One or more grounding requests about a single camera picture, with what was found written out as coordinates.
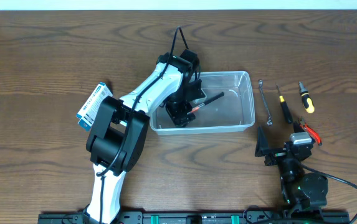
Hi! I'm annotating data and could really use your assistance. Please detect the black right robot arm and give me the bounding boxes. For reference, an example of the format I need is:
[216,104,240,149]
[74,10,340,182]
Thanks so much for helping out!
[255,123,328,218]

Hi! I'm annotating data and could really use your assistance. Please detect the slim black yellow screwdriver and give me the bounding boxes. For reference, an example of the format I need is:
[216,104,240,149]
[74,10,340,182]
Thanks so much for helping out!
[275,83,293,124]

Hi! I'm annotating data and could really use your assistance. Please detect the stubby yellow black screwdriver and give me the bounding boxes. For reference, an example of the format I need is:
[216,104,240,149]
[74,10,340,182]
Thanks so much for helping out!
[299,82,315,113]

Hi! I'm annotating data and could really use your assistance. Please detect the clear plastic container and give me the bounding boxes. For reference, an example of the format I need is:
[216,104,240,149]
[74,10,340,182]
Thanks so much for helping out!
[150,71,255,135]

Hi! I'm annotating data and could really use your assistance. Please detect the red handled pliers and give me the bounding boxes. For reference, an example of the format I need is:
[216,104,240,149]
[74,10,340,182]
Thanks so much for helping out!
[298,117,322,146]

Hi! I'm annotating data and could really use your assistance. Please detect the small black red hammer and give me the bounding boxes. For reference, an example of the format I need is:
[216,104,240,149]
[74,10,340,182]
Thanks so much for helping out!
[188,91,224,114]

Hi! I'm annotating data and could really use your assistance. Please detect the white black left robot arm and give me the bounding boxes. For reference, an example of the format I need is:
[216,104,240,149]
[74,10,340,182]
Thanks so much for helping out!
[83,49,205,223]

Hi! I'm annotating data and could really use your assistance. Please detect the silver double ring wrench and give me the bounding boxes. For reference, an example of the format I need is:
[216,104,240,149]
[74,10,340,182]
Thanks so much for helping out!
[258,80,273,126]

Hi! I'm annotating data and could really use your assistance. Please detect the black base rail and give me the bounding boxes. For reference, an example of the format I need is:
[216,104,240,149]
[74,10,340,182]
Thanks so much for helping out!
[37,210,351,224]

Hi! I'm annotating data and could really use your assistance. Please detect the white blue screwdriver bit box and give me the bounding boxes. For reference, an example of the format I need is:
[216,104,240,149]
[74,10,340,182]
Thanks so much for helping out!
[76,82,113,131]

